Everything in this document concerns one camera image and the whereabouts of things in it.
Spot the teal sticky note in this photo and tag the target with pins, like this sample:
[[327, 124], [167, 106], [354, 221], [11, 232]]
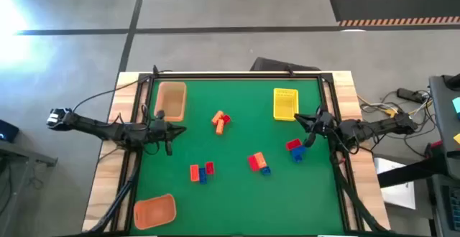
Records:
[[456, 106]]

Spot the orange toy block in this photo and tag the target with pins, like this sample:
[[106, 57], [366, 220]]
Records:
[[194, 173], [220, 128], [261, 159], [217, 117]]

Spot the blue toy block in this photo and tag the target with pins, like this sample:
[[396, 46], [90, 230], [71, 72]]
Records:
[[203, 176], [266, 171], [297, 154]]

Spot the black support beam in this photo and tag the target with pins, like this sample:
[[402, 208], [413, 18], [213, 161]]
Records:
[[409, 172]]

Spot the black table frame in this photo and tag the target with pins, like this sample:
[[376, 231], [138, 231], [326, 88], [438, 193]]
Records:
[[233, 75]]

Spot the yellow sticky note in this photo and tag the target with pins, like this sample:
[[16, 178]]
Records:
[[457, 139]]

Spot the black frame strut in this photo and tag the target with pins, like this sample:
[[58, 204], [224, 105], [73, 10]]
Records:
[[118, 197], [354, 197]]

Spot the translucent pale orange bin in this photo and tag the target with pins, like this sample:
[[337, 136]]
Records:
[[171, 98]]

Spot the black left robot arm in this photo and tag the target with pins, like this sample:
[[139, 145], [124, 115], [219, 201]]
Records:
[[108, 131]]

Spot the yellow plastic basket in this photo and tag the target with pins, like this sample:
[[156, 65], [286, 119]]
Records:
[[285, 104]]

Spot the orange plastic basket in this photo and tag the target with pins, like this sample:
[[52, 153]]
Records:
[[154, 212]]

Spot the black desk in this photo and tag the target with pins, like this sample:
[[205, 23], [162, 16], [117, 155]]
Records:
[[445, 122]]

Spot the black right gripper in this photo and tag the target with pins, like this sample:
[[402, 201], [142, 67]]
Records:
[[323, 123]]

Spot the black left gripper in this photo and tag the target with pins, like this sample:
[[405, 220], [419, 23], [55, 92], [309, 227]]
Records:
[[159, 128]]

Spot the white paper sheet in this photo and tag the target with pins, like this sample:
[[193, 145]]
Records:
[[399, 194]]

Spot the green table mat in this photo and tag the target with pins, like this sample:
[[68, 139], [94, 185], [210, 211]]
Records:
[[233, 201]]

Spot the small red toy block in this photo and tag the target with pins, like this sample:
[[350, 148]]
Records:
[[227, 119]]

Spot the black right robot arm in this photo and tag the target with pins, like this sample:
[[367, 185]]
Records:
[[377, 127]]

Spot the black power strip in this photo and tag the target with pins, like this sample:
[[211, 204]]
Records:
[[408, 94]]

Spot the dark device with blue light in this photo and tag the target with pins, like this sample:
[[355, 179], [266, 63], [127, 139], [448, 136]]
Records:
[[9, 131]]

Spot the black hazard-striped floor mat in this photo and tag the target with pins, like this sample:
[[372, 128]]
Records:
[[395, 5]]

